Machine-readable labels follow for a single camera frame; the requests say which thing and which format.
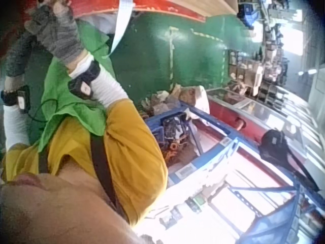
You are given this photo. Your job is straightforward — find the wooden plank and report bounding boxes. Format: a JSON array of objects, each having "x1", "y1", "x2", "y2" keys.
[{"x1": 175, "y1": 0, "x2": 240, "y2": 16}]

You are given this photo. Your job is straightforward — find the person's right hand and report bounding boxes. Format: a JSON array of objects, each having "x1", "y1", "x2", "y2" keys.
[{"x1": 24, "y1": 1, "x2": 86, "y2": 66}]

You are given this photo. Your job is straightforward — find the red glass-topped counter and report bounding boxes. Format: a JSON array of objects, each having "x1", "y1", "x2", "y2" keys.
[{"x1": 205, "y1": 85, "x2": 307, "y2": 145}]

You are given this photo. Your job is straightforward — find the white strap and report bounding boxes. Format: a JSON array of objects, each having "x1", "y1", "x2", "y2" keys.
[{"x1": 103, "y1": 0, "x2": 135, "y2": 58}]

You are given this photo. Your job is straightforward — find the blue metal rack with parts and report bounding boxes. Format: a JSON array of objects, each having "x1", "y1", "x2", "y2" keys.
[{"x1": 144, "y1": 101, "x2": 325, "y2": 244}]

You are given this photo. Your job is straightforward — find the blue crate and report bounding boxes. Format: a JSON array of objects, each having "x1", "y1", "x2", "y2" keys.
[{"x1": 237, "y1": 3, "x2": 260, "y2": 27}]

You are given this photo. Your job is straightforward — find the shelves with boxes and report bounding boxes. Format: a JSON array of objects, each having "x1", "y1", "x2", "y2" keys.
[{"x1": 226, "y1": 0, "x2": 305, "y2": 104}]

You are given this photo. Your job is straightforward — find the thin black cable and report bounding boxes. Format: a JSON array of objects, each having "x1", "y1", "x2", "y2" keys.
[{"x1": 26, "y1": 98, "x2": 61, "y2": 123}]

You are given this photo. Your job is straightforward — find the person's left hand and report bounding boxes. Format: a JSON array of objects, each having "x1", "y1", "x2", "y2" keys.
[{"x1": 4, "y1": 33, "x2": 39, "y2": 79}]

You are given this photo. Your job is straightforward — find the red board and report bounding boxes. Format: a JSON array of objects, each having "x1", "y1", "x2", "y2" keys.
[{"x1": 73, "y1": 0, "x2": 207, "y2": 24}]

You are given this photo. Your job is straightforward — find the white plastic bag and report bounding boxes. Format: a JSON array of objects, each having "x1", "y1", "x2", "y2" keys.
[{"x1": 76, "y1": 11, "x2": 120, "y2": 35}]

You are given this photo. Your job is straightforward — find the green cloth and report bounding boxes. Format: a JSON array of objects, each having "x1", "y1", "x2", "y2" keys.
[{"x1": 37, "y1": 21, "x2": 115, "y2": 153}]

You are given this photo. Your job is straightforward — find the black wrist band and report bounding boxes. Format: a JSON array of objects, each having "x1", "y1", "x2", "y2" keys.
[
  {"x1": 1, "y1": 85, "x2": 31, "y2": 114},
  {"x1": 67, "y1": 59, "x2": 102, "y2": 100}
]

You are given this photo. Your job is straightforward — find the heap of scrap pieces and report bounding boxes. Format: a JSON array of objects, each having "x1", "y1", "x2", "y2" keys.
[{"x1": 139, "y1": 84, "x2": 211, "y2": 120}]

